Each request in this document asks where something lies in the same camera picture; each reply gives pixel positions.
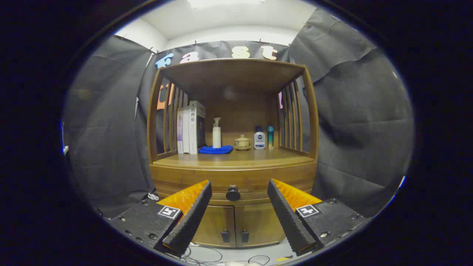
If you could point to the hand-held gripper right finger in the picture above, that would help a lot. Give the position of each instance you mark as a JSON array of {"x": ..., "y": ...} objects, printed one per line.
[{"x": 288, "y": 221}]

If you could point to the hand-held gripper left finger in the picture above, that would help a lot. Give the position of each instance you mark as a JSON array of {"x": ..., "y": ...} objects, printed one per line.
[{"x": 188, "y": 221}]

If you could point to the wooden drawer with black knob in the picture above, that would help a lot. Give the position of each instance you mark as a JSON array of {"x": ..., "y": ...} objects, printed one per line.
[{"x": 251, "y": 177}]

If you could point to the wooden cabinet door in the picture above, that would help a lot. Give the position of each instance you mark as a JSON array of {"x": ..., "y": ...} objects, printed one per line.
[
  {"x": 258, "y": 221},
  {"x": 218, "y": 221}
]

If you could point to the wooden countertop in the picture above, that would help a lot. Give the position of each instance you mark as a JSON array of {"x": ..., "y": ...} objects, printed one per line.
[{"x": 251, "y": 157}]

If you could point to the wooden cabinet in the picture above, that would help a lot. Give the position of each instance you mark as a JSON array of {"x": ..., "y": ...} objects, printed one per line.
[{"x": 240, "y": 107}]

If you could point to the yellow tape piece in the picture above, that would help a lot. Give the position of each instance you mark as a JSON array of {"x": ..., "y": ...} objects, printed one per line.
[{"x": 283, "y": 258}]

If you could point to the blue folded cloth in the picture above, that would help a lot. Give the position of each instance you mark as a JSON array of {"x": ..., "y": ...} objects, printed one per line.
[{"x": 216, "y": 150}]

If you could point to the teal slim bottle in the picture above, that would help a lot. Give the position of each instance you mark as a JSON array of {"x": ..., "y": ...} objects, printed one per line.
[{"x": 270, "y": 138}]

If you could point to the white lotion bottle blue cap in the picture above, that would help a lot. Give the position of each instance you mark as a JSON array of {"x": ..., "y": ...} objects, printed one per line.
[{"x": 259, "y": 141}]

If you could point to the white pump bottle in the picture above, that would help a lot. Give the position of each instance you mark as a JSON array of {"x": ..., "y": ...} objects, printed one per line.
[{"x": 217, "y": 138}]

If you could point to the thin white book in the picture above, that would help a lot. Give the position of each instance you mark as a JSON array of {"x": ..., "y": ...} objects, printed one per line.
[{"x": 186, "y": 133}]

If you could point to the purple and white book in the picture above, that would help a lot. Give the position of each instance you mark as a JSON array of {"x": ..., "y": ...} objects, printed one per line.
[{"x": 180, "y": 133}]

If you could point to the beige lidded teacup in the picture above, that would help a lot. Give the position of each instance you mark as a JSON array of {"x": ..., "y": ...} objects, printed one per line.
[{"x": 242, "y": 143}]

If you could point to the black and white book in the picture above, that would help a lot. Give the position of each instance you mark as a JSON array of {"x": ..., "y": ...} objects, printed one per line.
[{"x": 193, "y": 129}]

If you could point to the ceiling light panel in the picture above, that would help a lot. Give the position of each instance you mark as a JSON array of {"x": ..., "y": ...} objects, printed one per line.
[{"x": 225, "y": 3}]

